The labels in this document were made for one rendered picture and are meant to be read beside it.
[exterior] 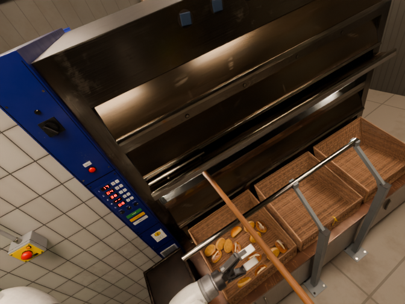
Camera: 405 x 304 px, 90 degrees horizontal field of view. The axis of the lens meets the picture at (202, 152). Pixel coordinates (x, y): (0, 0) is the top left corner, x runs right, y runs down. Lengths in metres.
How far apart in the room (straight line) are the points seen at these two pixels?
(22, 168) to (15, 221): 0.28
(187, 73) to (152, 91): 0.18
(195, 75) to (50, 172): 0.77
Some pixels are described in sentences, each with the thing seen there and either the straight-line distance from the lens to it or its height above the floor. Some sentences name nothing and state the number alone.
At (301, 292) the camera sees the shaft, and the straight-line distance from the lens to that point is 0.99.
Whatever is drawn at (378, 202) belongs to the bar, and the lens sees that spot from 1.73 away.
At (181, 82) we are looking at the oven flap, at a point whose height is 1.82.
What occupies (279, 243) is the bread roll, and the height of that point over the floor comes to 0.65.
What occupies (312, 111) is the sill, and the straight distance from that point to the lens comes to 1.75.
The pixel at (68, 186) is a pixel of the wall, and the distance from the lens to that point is 1.14.
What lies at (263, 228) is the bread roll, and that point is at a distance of 1.71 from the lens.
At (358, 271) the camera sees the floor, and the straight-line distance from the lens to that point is 2.35.
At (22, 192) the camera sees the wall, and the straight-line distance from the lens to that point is 1.17.
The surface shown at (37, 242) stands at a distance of 1.30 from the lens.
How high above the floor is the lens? 2.16
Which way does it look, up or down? 40 degrees down
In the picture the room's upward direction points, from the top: 22 degrees counter-clockwise
